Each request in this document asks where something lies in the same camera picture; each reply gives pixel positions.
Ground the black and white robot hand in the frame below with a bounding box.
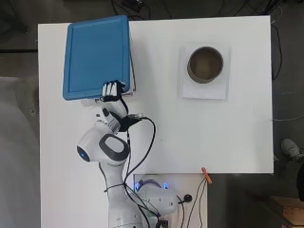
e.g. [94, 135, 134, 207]
[100, 79, 143, 134]

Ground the orange clamp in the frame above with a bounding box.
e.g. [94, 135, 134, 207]
[200, 166, 214, 185]

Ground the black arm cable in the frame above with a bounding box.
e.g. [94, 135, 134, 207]
[104, 116, 157, 228]

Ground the person's shoe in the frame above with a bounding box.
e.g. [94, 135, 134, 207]
[280, 138, 304, 162]

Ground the black floor cable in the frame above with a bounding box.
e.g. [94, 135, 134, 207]
[271, 23, 283, 81]

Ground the blue plastic lid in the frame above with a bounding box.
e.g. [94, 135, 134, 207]
[62, 14, 133, 102]

